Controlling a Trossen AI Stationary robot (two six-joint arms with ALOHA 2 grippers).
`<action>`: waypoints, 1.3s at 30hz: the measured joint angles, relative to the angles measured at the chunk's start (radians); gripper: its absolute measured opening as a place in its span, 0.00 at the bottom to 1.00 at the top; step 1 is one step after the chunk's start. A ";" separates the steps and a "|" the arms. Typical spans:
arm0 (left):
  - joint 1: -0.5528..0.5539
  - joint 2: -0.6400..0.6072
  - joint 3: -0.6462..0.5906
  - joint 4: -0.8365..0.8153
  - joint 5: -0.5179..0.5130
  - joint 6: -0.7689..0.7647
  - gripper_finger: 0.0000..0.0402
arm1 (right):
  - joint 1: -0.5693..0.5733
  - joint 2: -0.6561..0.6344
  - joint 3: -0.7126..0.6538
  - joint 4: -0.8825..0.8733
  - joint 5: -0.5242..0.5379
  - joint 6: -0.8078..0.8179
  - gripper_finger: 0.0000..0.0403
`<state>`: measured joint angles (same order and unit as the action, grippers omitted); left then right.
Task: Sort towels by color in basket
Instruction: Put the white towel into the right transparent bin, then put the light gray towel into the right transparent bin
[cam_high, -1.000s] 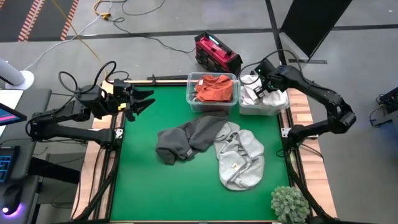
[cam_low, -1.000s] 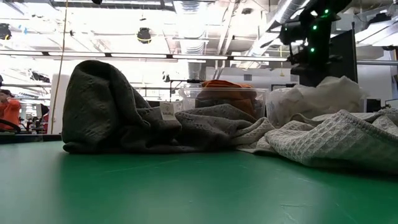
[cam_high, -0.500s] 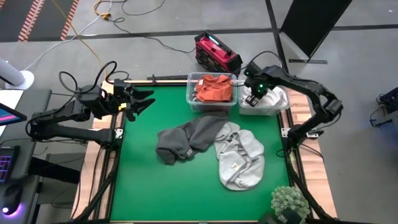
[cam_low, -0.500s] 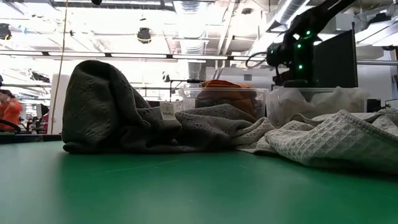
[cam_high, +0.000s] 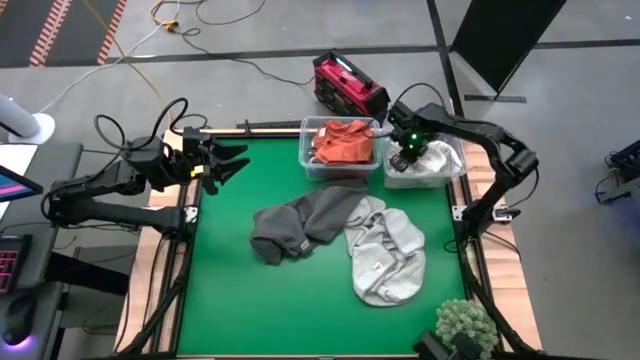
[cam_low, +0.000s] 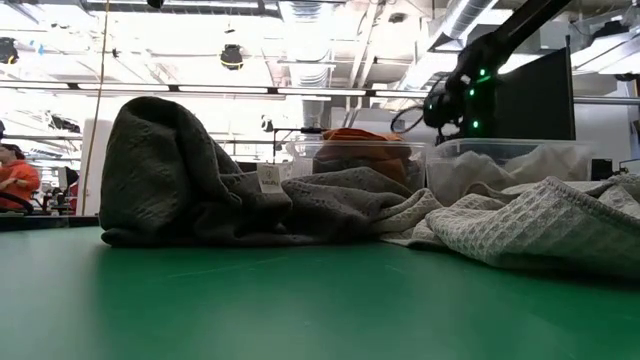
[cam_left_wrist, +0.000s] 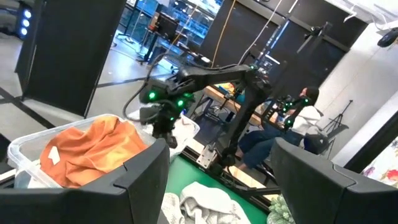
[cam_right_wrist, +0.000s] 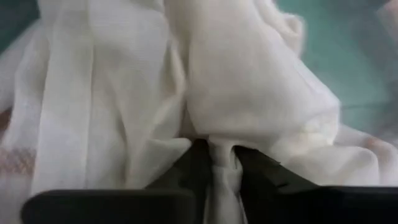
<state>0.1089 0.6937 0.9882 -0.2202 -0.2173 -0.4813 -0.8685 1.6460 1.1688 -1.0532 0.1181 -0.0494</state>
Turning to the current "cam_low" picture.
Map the person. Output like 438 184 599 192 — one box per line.
0 143 42 214

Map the small black box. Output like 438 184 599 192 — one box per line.
590 158 614 182

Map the black ceiling lamp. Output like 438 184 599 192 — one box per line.
219 43 245 71
0 36 20 65

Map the plain white towel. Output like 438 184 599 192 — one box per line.
430 148 506 207

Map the black camera on stand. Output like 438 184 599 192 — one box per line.
259 115 329 166

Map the silver ventilation duct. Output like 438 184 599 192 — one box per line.
427 0 501 54
277 0 344 129

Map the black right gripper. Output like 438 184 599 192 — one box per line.
422 88 464 132

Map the clear plastic bin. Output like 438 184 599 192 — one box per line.
426 138 597 207
289 138 430 195

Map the black aluminium table frame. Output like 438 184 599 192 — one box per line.
0 213 101 233

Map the dark grey towel white label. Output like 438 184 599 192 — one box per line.
98 95 419 250

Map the white board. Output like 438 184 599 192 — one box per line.
78 118 117 217

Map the grey white checked towel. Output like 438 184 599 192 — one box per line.
424 172 640 280

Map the long ceiling light strip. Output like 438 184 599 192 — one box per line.
0 81 431 100

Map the beige waffle towel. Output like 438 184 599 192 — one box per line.
372 187 446 250

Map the thin yellow cord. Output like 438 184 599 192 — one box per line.
81 0 112 217

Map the grey metal rail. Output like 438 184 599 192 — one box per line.
573 95 640 106

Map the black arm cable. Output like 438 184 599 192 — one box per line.
389 103 436 146

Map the black standing panel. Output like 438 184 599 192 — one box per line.
492 34 576 142

